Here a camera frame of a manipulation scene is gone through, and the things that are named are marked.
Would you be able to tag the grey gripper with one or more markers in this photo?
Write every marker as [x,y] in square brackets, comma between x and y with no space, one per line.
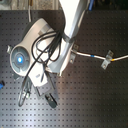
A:
[38,80]

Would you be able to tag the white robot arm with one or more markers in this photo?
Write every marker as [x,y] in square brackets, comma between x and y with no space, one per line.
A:
[44,50]

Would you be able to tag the small metal clip far left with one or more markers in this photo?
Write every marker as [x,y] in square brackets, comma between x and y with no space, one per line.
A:
[8,49]

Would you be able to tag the metal cable clip left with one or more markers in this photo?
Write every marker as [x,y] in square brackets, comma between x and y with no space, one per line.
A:
[73,53]

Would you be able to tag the metal cable clip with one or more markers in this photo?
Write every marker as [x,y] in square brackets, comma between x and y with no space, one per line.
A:
[107,60]
[73,53]

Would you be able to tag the metal cable clip right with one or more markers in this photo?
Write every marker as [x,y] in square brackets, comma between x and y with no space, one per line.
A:
[107,60]

